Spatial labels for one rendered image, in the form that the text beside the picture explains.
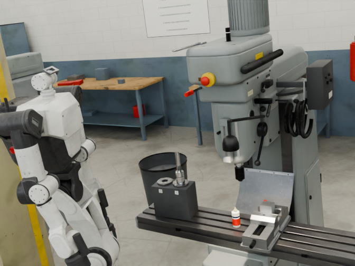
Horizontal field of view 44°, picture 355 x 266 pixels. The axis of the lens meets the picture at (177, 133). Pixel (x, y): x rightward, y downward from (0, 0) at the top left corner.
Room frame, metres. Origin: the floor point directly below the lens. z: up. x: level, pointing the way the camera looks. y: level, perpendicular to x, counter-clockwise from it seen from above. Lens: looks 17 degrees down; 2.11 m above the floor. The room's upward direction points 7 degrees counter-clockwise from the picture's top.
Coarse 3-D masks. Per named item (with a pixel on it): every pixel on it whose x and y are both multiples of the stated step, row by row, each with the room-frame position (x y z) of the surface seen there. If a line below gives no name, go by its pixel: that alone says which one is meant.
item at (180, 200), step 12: (168, 180) 2.27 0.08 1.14; (156, 192) 2.24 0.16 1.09; (168, 192) 2.20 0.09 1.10; (180, 192) 2.17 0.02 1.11; (192, 192) 2.21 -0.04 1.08; (156, 204) 2.24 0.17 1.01; (168, 204) 2.21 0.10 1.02; (180, 204) 2.17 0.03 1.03; (192, 204) 2.19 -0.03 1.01; (168, 216) 2.21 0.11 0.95; (180, 216) 2.17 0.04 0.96; (192, 216) 2.18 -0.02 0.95
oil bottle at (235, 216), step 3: (234, 210) 2.03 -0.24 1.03; (237, 210) 2.04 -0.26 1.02; (234, 213) 2.02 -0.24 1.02; (237, 213) 2.01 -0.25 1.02; (234, 216) 2.02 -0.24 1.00; (237, 216) 2.01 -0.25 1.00; (234, 219) 2.02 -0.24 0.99; (237, 219) 2.01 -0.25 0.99; (234, 222) 2.02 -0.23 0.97; (237, 222) 2.01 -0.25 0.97; (234, 225) 2.02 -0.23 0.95; (237, 225) 2.01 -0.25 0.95
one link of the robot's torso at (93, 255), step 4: (88, 256) 1.73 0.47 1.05; (92, 256) 1.72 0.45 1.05; (96, 256) 1.72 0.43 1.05; (100, 256) 1.72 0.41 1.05; (92, 260) 1.72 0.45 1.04; (96, 260) 1.71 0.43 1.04; (100, 260) 1.72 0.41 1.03; (104, 260) 1.72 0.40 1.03; (116, 260) 1.87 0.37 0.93; (92, 264) 1.72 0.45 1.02; (96, 264) 1.71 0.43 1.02; (100, 264) 1.71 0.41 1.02; (104, 264) 1.71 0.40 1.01; (116, 264) 1.86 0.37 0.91
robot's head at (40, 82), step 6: (36, 78) 1.78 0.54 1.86; (42, 78) 1.77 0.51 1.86; (48, 78) 1.80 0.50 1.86; (54, 78) 1.86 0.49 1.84; (36, 84) 1.78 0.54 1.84; (42, 84) 1.77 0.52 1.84; (48, 84) 1.79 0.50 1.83; (42, 90) 1.81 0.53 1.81; (48, 90) 1.81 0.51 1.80; (54, 90) 1.84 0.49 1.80
